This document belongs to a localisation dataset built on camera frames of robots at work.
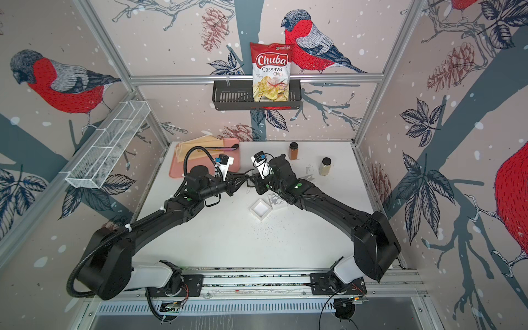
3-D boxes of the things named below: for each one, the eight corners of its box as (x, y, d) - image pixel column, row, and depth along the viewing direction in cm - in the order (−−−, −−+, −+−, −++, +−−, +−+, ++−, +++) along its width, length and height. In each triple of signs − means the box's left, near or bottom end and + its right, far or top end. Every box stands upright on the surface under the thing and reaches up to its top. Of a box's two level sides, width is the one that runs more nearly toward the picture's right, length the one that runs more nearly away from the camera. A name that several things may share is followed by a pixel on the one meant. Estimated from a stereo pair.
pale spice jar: (319, 176, 108) (323, 164, 100) (318, 169, 111) (321, 157, 103) (328, 176, 108) (332, 164, 100) (326, 169, 111) (331, 157, 103)
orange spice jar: (289, 159, 115) (290, 148, 107) (288, 153, 118) (289, 141, 110) (296, 159, 114) (298, 148, 107) (296, 153, 118) (297, 141, 110)
